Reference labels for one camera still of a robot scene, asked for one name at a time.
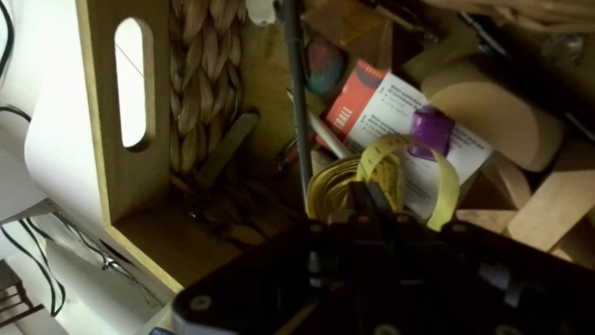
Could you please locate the white paper sheet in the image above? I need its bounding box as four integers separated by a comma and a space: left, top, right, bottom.
22, 67, 104, 227

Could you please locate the yellow measuring tape ribbon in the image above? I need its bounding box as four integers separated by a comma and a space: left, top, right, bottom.
303, 132, 461, 232

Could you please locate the woven wicker basket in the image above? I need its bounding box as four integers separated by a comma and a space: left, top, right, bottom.
72, 0, 595, 294

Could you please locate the thick black cable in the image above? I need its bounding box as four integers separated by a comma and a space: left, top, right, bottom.
0, 215, 67, 318

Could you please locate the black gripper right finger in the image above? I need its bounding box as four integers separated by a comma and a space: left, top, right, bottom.
366, 178, 541, 335

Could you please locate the triangular wooden block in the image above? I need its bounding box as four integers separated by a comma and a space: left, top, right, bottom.
453, 154, 533, 234

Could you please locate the red and white card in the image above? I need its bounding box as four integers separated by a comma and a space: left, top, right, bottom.
323, 59, 494, 219

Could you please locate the white pen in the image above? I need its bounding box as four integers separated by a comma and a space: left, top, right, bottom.
284, 89, 353, 160

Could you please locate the dark flat stick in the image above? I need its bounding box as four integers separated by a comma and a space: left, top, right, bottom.
197, 109, 260, 188

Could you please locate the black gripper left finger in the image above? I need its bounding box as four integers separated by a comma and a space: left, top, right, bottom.
349, 178, 401, 335

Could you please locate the grey rod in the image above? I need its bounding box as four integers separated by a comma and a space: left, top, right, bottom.
275, 0, 314, 201

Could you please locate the teal and pink ball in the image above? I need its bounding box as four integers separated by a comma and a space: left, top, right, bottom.
305, 35, 345, 96

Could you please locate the thin black wire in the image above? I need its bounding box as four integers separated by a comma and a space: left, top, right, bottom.
52, 210, 163, 307

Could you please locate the half-round wooden block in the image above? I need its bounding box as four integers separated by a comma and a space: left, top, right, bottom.
420, 61, 565, 175

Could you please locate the rectangular wooden block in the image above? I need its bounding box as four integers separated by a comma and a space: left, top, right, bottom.
505, 167, 595, 253

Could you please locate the purple plastic cap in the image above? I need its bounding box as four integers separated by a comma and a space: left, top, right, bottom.
407, 104, 455, 161

